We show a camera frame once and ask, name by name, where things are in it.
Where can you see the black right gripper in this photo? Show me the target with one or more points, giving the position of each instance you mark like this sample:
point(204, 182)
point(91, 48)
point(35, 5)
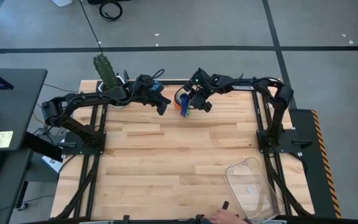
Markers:
point(202, 87)

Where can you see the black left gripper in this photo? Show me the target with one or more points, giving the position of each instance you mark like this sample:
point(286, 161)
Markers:
point(146, 91)

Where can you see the green measuring cup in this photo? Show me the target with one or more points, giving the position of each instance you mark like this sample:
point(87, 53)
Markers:
point(188, 111)

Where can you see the dark blue measuring cup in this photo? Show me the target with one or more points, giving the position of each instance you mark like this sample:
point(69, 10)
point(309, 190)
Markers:
point(184, 104)

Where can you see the clear plastic basket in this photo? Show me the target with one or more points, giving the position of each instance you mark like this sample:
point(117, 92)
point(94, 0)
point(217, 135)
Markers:
point(253, 189)

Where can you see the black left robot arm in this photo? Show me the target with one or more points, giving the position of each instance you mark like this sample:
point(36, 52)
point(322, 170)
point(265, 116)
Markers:
point(85, 98)

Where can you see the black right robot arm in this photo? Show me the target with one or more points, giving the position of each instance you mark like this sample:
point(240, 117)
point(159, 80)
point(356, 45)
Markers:
point(278, 102)

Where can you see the white plant pot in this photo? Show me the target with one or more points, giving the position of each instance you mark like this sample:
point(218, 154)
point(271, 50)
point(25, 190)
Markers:
point(118, 105)

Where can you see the green cactus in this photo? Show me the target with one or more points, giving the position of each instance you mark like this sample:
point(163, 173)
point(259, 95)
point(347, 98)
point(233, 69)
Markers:
point(104, 70)

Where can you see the person's hand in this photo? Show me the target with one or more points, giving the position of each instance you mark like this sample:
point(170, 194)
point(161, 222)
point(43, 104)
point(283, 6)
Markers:
point(225, 217)

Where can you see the white paper sheet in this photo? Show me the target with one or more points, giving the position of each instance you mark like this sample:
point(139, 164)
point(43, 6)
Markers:
point(52, 163)

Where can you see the white round object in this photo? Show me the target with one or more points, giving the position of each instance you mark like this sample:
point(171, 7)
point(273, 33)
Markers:
point(62, 2)

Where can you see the black desk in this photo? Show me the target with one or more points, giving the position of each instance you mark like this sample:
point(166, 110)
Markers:
point(17, 102)

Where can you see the yellow sticky note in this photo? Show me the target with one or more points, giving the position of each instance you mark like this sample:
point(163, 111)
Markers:
point(2, 139)

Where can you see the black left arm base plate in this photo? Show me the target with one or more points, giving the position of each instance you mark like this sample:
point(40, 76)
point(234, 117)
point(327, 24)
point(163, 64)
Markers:
point(73, 150)

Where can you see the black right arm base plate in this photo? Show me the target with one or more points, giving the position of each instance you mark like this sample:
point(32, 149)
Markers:
point(300, 143)

